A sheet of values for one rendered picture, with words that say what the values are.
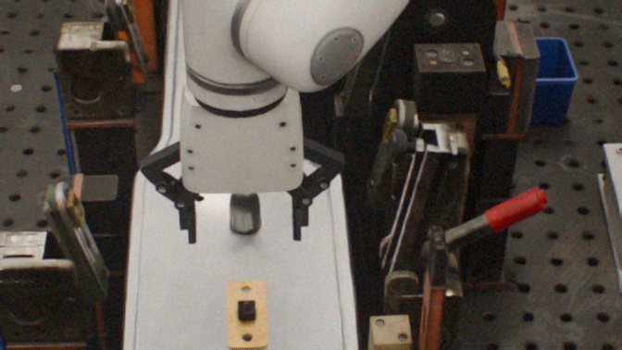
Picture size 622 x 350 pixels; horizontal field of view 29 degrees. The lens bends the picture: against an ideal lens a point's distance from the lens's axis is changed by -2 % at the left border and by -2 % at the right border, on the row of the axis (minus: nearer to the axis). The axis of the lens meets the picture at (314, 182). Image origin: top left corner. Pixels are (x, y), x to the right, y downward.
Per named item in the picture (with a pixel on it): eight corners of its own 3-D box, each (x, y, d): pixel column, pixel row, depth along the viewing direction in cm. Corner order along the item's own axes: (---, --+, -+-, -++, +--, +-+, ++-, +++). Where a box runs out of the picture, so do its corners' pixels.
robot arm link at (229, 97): (295, 20, 99) (295, 50, 101) (185, 23, 99) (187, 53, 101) (301, 84, 93) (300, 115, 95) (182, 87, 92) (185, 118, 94)
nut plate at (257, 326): (226, 283, 120) (226, 274, 119) (266, 281, 120) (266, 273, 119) (227, 349, 113) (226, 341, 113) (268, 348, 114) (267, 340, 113)
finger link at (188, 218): (192, 163, 105) (196, 219, 110) (155, 165, 105) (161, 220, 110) (192, 189, 103) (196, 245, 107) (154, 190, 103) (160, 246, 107)
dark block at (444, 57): (391, 310, 157) (413, 42, 129) (446, 308, 158) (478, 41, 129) (395, 340, 154) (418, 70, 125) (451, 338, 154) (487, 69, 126)
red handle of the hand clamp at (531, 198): (383, 245, 114) (536, 172, 109) (394, 259, 116) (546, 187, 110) (387, 279, 111) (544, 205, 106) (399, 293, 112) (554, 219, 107)
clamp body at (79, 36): (78, 218, 169) (45, 11, 146) (165, 217, 170) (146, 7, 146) (72, 268, 162) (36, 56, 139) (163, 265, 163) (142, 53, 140)
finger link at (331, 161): (346, 129, 102) (341, 179, 106) (253, 127, 102) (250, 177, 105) (347, 137, 101) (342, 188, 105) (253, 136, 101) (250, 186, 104)
